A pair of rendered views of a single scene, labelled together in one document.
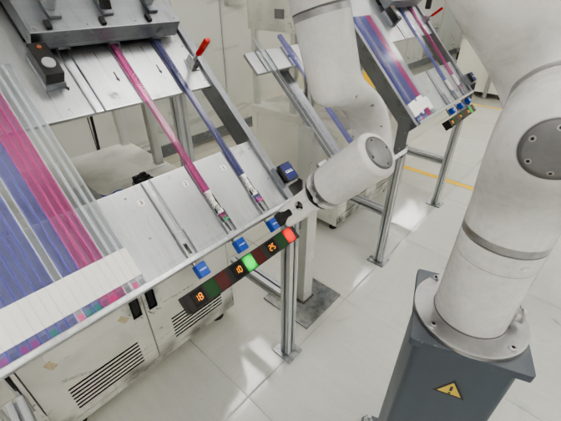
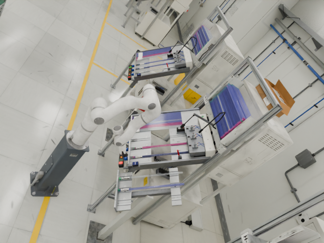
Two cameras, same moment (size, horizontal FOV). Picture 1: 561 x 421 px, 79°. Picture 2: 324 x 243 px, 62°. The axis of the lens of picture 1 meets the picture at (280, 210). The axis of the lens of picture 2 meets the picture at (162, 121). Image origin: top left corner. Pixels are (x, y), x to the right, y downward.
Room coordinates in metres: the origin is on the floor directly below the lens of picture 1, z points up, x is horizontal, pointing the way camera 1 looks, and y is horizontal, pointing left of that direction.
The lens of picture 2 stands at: (1.29, -1.72, 2.29)
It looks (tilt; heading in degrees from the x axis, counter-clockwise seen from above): 30 degrees down; 109
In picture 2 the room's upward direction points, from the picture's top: 44 degrees clockwise
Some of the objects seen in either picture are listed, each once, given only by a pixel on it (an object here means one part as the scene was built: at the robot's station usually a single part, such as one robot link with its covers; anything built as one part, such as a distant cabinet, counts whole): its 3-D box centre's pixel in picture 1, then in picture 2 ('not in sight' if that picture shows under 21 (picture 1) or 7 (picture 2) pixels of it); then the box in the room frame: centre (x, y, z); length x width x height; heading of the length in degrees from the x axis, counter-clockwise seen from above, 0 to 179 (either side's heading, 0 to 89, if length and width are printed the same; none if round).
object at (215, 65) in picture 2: not in sight; (182, 76); (-0.11, 1.66, 0.95); 1.35 x 0.82 x 1.90; 48
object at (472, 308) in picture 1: (484, 277); (82, 133); (0.41, -0.34, 0.79); 0.19 x 0.19 x 0.18
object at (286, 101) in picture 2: not in sight; (274, 98); (1.03, 0.83, 1.82); 0.68 x 0.30 x 0.20; 138
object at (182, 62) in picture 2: not in sight; (159, 84); (-0.23, 1.50, 0.66); 1.01 x 0.73 x 1.31; 48
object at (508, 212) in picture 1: (536, 170); (95, 113); (0.39, -0.32, 1.00); 0.19 x 0.12 x 0.24; 145
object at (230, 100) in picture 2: not in sight; (230, 112); (0.91, 0.54, 1.52); 0.51 x 0.13 x 0.27; 138
